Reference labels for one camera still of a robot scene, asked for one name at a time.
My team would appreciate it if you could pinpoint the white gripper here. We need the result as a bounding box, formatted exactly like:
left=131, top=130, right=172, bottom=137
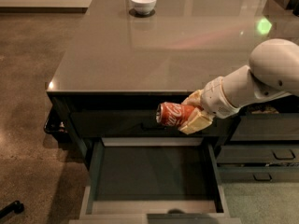
left=178, top=77, right=239, bottom=134

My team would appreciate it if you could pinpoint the red coke can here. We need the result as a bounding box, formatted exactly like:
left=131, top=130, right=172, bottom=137
left=156, top=102, right=195, bottom=127

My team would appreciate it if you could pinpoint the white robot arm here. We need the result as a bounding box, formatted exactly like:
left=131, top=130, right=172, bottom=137
left=179, top=39, right=299, bottom=134

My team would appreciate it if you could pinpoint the right upper dark drawer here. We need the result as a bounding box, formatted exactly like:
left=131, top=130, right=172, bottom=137
left=232, top=108, right=299, bottom=141

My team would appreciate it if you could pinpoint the right lower dark drawer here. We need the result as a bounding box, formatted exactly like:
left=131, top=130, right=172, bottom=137
left=218, top=166, right=299, bottom=182

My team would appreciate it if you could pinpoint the right middle dark drawer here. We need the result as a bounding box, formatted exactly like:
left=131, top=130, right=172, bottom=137
left=217, top=145, right=299, bottom=164

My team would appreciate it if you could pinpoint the open dark middle drawer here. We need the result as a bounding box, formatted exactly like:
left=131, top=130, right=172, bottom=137
left=69, top=138, right=242, bottom=224

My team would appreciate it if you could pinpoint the dark top drawer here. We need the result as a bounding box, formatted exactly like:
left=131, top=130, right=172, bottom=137
left=68, top=109, right=239, bottom=138

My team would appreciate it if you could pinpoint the white ceramic bowl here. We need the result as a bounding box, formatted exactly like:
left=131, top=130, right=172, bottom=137
left=130, top=0, right=157, bottom=15

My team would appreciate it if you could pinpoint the black side basket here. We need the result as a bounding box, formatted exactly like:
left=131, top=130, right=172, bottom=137
left=44, top=108, right=70, bottom=143

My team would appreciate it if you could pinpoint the black top drawer handle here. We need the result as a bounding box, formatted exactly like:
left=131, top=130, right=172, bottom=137
left=140, top=123, right=166, bottom=131

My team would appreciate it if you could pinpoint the dark cabinet frame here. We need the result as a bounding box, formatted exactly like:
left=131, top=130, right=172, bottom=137
left=50, top=92, right=299, bottom=166

